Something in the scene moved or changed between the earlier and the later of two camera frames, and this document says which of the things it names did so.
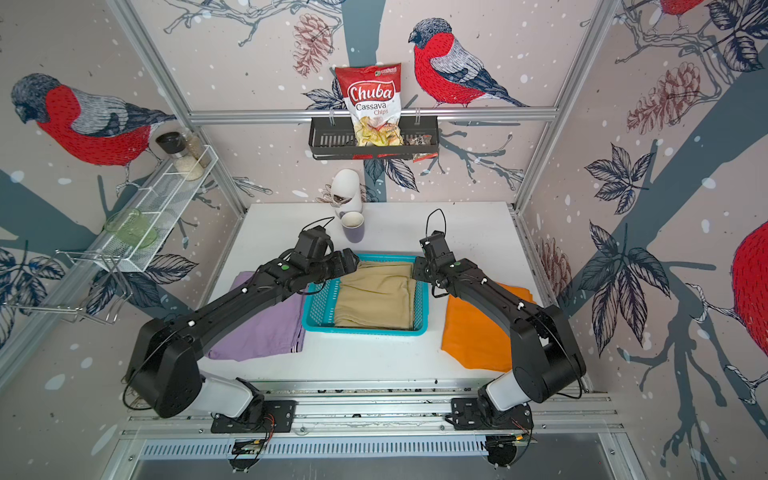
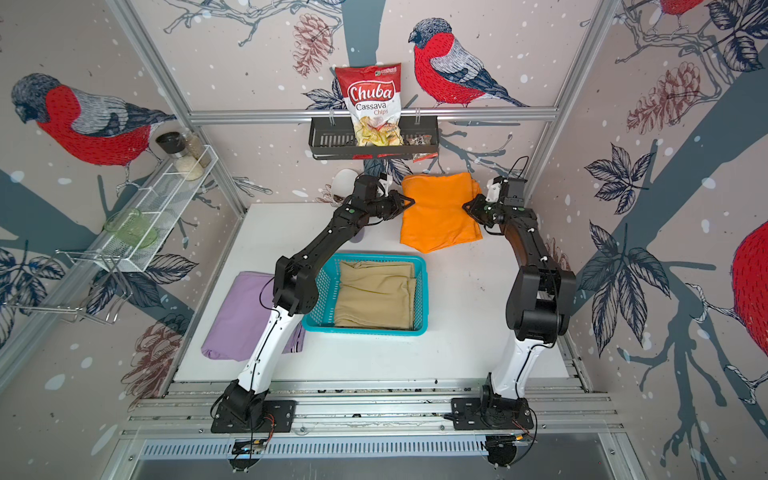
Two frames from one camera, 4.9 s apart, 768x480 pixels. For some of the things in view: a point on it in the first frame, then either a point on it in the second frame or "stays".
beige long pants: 377,295 stays
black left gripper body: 331,267 → 380,207
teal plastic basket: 375,295 stays
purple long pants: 277,331 stays
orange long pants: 476,340 → 436,220
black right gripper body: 423,271 → 493,207
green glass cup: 133,227 stays
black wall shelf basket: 335,137 stays
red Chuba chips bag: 373,94 stays
